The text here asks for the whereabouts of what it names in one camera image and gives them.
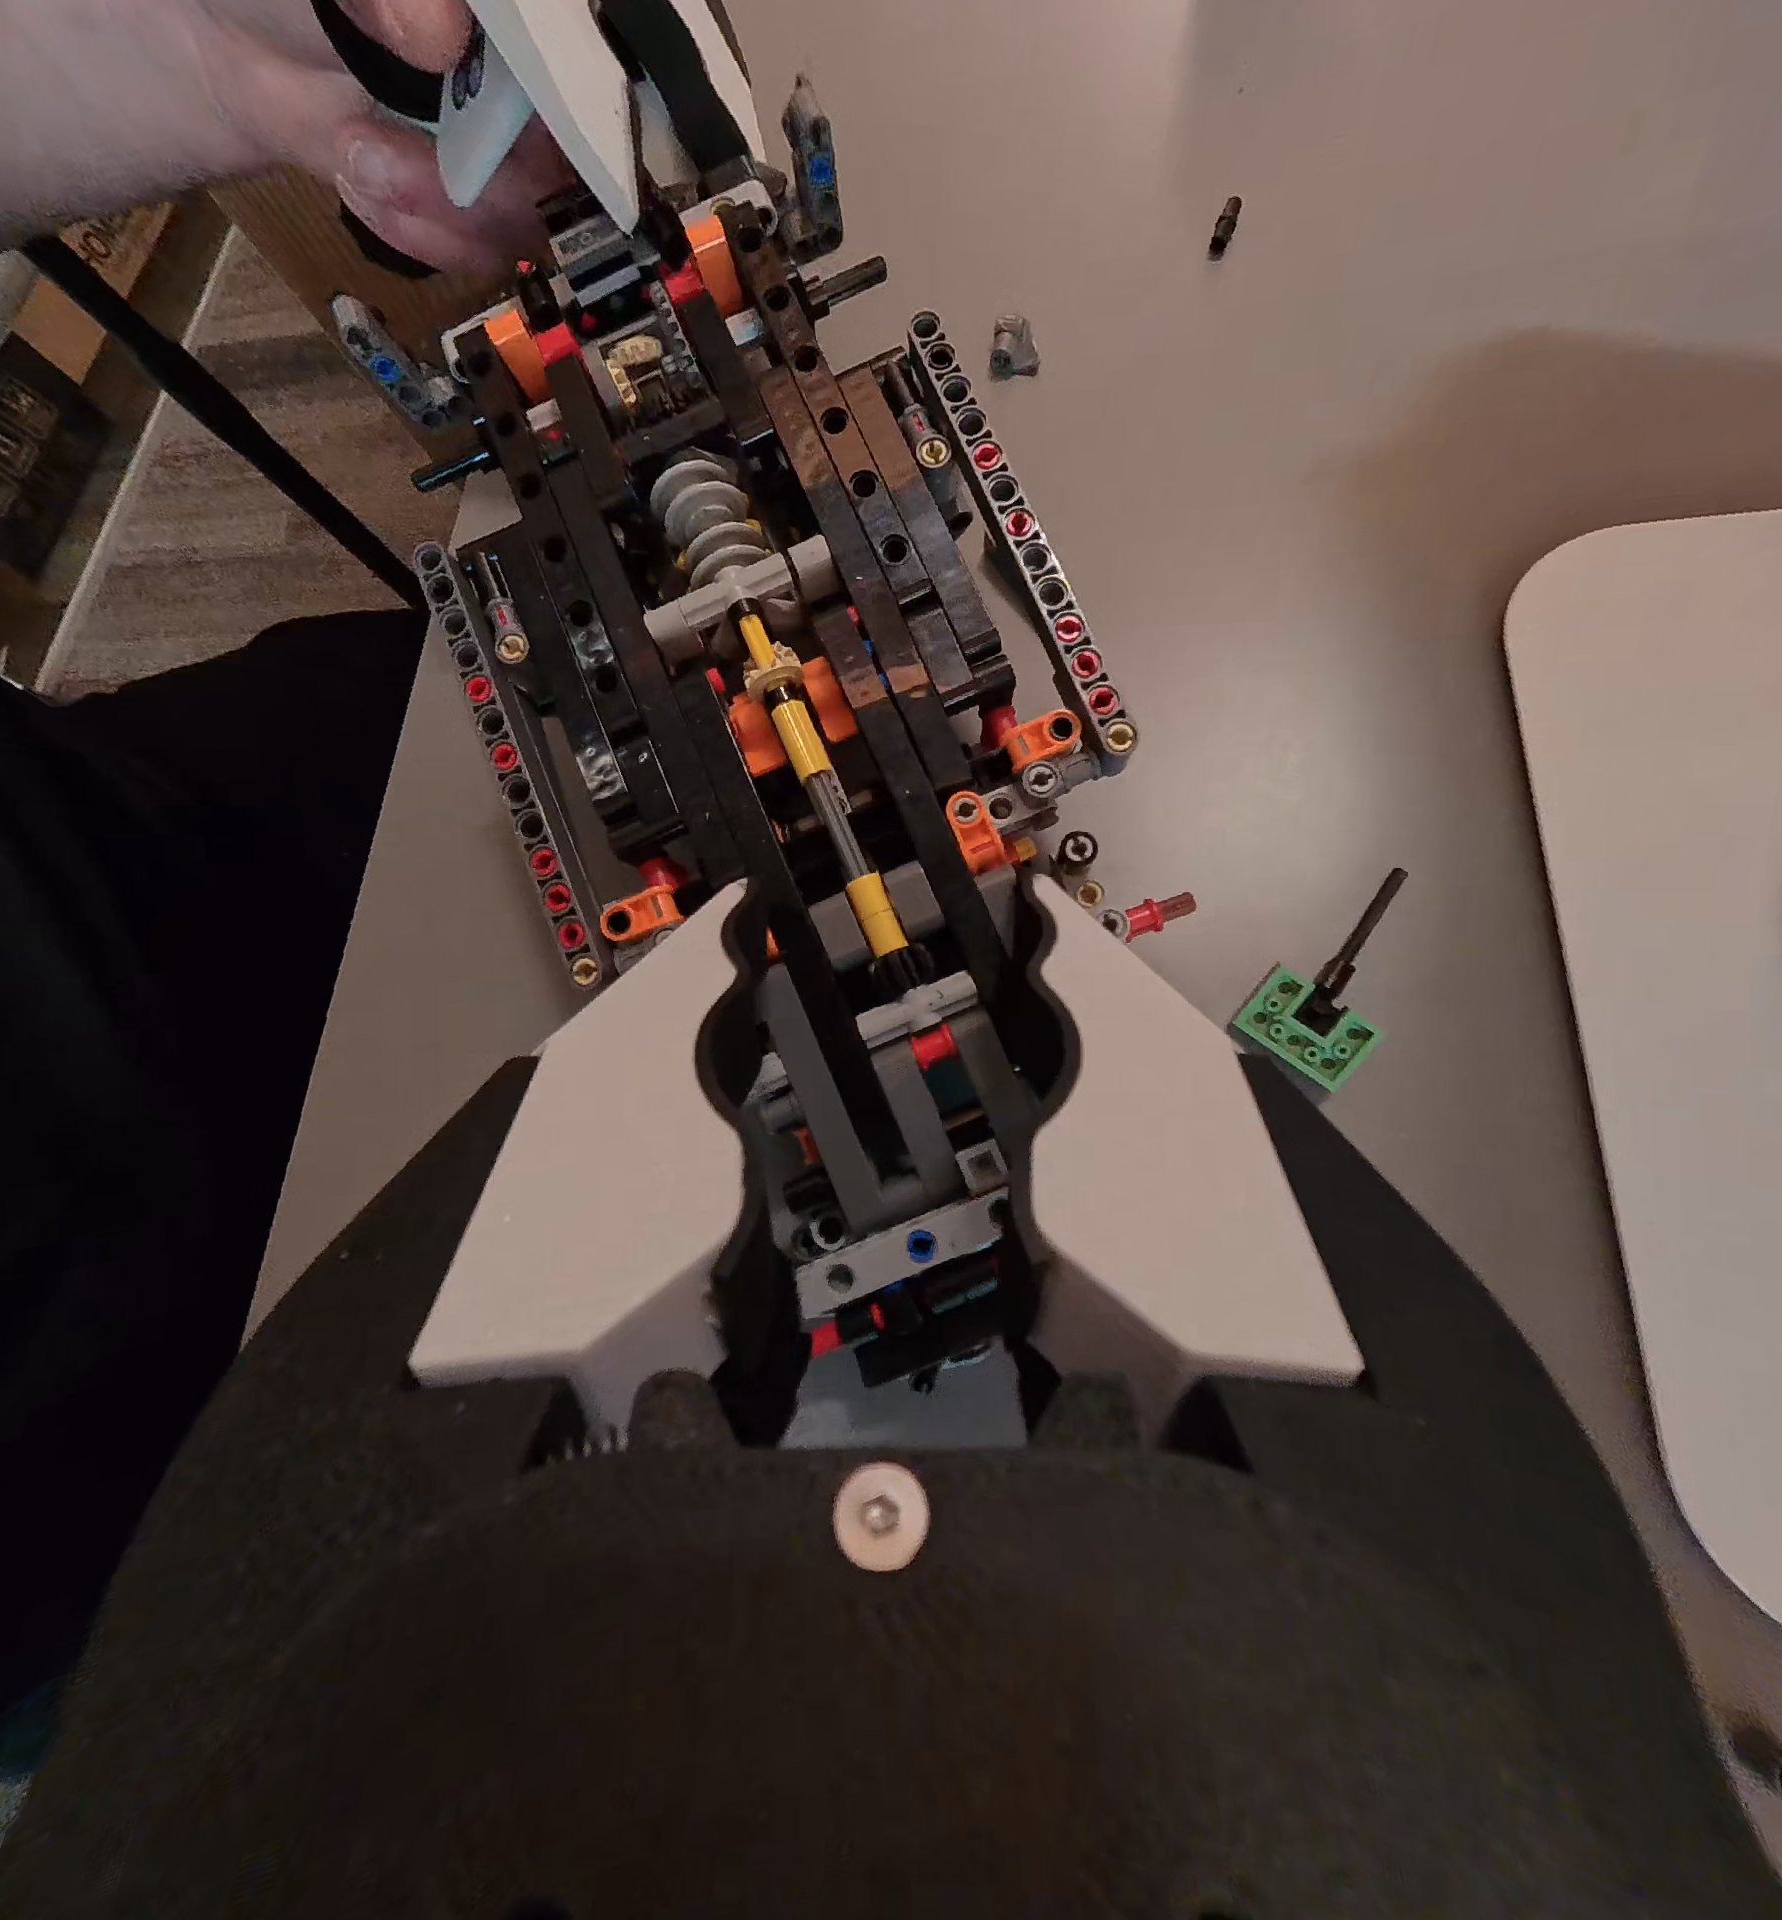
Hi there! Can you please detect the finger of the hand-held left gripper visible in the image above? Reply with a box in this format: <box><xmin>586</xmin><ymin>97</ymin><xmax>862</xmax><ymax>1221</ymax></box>
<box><xmin>464</xmin><ymin>0</ymin><xmax>645</xmax><ymax>239</ymax></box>
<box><xmin>596</xmin><ymin>0</ymin><xmax>769</xmax><ymax>162</ymax></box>

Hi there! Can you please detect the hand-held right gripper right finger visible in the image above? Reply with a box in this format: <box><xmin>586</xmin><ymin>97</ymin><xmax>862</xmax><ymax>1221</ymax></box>
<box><xmin>1015</xmin><ymin>870</ymin><xmax>1369</xmax><ymax>1435</ymax></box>

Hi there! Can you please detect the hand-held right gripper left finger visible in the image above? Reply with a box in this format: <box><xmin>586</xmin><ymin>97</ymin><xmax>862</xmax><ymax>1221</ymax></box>
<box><xmin>407</xmin><ymin>880</ymin><xmax>773</xmax><ymax>1444</ymax></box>

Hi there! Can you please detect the lego car model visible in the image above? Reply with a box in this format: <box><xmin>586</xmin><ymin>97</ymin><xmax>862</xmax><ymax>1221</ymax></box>
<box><xmin>330</xmin><ymin>75</ymin><xmax>1200</xmax><ymax>1398</ymax></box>

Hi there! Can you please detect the person's left forearm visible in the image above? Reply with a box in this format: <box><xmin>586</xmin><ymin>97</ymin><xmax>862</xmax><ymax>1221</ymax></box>
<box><xmin>0</xmin><ymin>0</ymin><xmax>322</xmax><ymax>272</ymax></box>

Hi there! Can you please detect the green lego block black axle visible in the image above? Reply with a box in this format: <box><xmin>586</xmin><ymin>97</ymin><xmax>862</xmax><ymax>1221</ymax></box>
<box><xmin>1228</xmin><ymin>865</ymin><xmax>1409</xmax><ymax>1090</ymax></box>

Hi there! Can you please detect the person's left hand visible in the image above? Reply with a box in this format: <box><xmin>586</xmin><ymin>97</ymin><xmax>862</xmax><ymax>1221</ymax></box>
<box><xmin>158</xmin><ymin>0</ymin><xmax>573</xmax><ymax>279</ymax></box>

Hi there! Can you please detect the white book stand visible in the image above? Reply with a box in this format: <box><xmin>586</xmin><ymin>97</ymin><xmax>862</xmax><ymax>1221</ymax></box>
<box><xmin>1503</xmin><ymin>502</ymin><xmax>1782</xmax><ymax>1665</ymax></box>

